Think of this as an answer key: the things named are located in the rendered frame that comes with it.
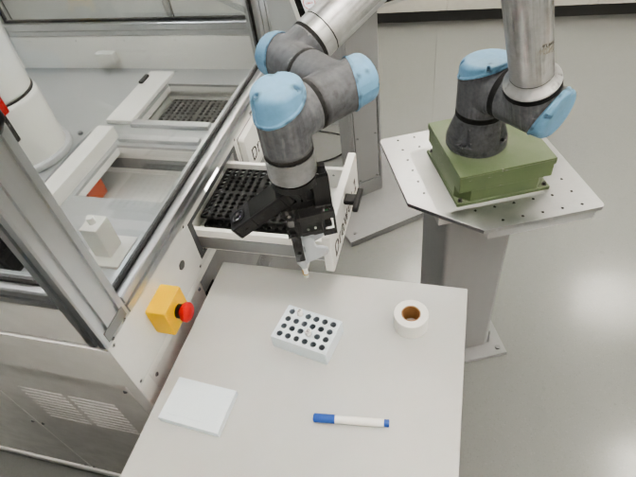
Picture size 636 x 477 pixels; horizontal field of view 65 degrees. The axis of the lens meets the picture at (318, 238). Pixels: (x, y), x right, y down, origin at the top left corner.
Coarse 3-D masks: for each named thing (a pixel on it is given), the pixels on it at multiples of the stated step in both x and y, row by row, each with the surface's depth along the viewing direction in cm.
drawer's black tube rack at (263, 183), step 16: (224, 176) 124; (240, 176) 123; (256, 176) 122; (224, 192) 119; (240, 192) 119; (256, 192) 118; (208, 208) 116; (224, 208) 120; (208, 224) 117; (224, 224) 116; (272, 224) 115
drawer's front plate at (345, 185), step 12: (348, 156) 119; (348, 168) 116; (348, 180) 115; (336, 192) 110; (348, 192) 116; (336, 204) 108; (348, 204) 117; (336, 216) 106; (348, 216) 119; (324, 240) 102; (336, 264) 110
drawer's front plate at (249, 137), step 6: (252, 120) 135; (246, 126) 133; (252, 126) 134; (246, 132) 131; (252, 132) 134; (240, 138) 130; (246, 138) 131; (252, 138) 134; (258, 138) 139; (240, 144) 130; (246, 144) 131; (252, 144) 135; (258, 144) 139; (240, 150) 132; (246, 150) 131; (246, 156) 133; (252, 156) 136; (258, 156) 140
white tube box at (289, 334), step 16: (288, 320) 106; (304, 320) 103; (320, 320) 103; (336, 320) 102; (272, 336) 102; (288, 336) 103; (304, 336) 101; (320, 336) 100; (336, 336) 101; (304, 352) 100; (320, 352) 98
